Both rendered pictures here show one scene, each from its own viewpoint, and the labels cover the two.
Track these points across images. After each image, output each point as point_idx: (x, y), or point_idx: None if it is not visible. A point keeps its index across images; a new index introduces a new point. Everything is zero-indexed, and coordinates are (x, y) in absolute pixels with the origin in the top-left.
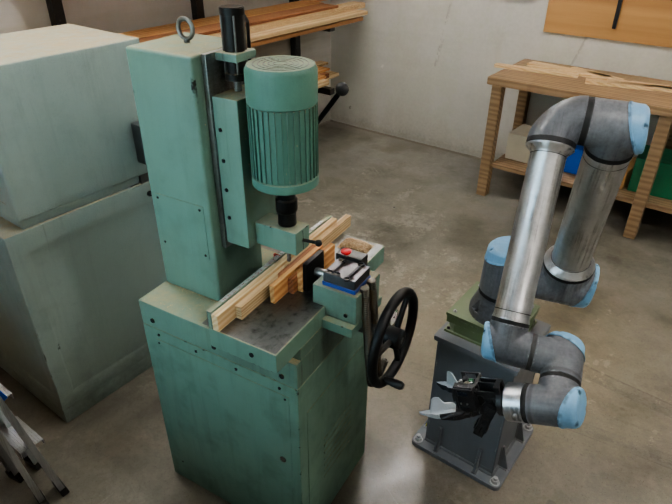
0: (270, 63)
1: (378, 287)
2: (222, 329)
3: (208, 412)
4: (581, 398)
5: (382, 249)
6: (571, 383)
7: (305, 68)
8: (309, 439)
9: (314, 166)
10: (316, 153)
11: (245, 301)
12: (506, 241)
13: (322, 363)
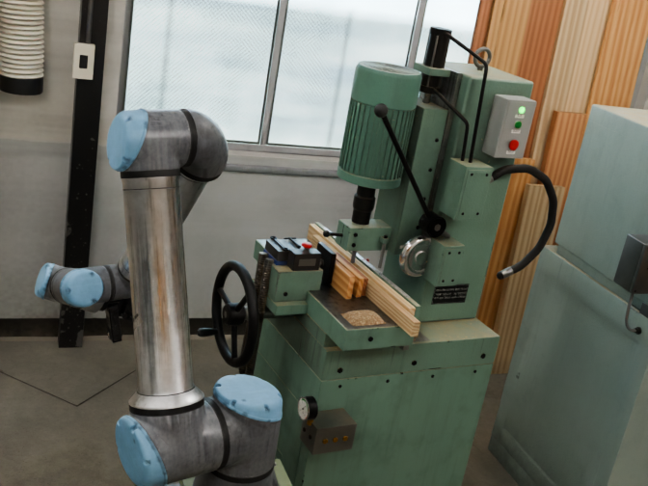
0: (392, 67)
1: (275, 285)
2: (308, 239)
3: None
4: (43, 272)
5: (343, 330)
6: (57, 270)
7: (363, 65)
8: None
9: (345, 157)
10: (351, 148)
11: (318, 238)
12: (262, 392)
13: (274, 328)
